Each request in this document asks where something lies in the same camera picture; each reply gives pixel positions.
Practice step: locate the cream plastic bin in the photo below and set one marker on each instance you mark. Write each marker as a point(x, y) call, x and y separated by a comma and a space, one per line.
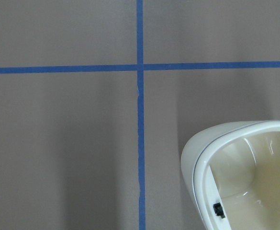
point(232, 173)

